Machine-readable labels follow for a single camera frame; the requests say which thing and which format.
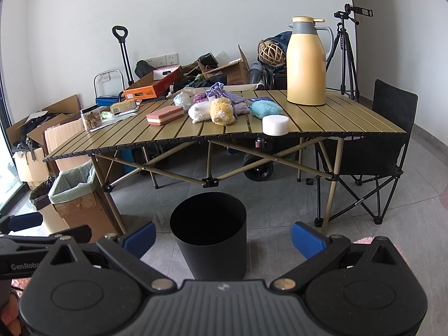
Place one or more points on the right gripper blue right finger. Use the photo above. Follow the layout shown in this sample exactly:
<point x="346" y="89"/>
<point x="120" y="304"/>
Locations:
<point x="308" y="241"/>

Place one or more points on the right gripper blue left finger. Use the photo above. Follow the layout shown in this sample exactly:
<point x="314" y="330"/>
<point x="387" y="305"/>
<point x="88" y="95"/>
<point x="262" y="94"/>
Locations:
<point x="138" y="242"/>

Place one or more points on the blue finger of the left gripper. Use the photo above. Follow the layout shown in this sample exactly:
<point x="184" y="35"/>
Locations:
<point x="23" y="222"/>

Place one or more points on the pink sponge block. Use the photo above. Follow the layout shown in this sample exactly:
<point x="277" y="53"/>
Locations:
<point x="165" y="115"/>

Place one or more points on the light blue plush toy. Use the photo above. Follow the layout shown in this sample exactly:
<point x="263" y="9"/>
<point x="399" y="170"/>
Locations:
<point x="264" y="108"/>

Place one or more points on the purple woven pouch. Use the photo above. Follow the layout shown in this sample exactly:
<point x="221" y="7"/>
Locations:
<point x="240" y="107"/>

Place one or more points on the yellow white plush toy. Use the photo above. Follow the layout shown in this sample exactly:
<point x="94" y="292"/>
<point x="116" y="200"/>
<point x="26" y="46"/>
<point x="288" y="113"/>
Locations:
<point x="219" y="111"/>

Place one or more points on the pink satin cloth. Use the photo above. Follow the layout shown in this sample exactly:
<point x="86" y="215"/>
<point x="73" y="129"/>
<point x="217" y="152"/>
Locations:
<point x="200" y="97"/>

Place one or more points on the black round trash bin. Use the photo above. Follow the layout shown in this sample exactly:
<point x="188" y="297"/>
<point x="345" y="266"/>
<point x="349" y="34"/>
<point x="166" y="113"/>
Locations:
<point x="211" y="231"/>

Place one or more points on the person's hand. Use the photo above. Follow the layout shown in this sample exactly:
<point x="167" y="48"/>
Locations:
<point x="10" y="322"/>

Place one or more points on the cardboard box with green liner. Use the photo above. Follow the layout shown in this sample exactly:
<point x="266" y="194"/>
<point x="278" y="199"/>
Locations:
<point x="79" y="200"/>

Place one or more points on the black wagon wheel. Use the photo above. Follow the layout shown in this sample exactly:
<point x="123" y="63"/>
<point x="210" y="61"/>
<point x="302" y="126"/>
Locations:
<point x="260" y="173"/>

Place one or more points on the black folding camp chair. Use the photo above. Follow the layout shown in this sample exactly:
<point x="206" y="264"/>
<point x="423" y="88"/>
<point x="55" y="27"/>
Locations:
<point x="379" y="159"/>

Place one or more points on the folding slatted camping table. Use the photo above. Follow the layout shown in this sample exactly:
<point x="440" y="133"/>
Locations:
<point x="323" y="132"/>

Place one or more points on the clear jar with snacks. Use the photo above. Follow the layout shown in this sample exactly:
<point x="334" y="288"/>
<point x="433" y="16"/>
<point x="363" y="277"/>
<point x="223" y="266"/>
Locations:
<point x="91" y="118"/>

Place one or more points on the printed paper leaflet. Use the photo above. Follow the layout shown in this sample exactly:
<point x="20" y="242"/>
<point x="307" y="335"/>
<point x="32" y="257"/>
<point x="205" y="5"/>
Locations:
<point x="113" y="120"/>

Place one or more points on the small yellow medicine box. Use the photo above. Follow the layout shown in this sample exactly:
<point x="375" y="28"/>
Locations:
<point x="120" y="107"/>

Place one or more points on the crumpled clear plastic bag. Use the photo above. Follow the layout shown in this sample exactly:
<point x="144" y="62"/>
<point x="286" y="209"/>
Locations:
<point x="183" y="100"/>

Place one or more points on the orange cardboard box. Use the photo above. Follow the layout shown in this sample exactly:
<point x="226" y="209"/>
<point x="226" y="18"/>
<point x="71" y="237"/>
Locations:
<point x="154" y="85"/>

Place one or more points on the grey water bottle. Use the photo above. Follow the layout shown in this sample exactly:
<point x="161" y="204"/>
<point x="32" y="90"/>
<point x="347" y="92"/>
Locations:
<point x="255" y="73"/>

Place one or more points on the open brown cardboard box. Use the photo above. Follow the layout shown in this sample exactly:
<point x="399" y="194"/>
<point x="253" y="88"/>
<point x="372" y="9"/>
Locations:
<point x="235" y="71"/>

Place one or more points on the yellow thermos jug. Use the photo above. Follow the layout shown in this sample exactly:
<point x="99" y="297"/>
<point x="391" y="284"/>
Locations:
<point x="306" y="62"/>

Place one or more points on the woven rattan ball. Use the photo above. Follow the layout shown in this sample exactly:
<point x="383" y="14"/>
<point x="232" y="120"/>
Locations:
<point x="271" y="53"/>

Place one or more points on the blue bag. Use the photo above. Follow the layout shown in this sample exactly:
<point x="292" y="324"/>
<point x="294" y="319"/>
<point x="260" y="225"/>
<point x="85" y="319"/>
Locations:
<point x="282" y="39"/>

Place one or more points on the black camera tripod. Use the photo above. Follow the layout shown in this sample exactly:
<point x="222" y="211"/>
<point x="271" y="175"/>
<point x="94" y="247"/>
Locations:
<point x="349" y="78"/>

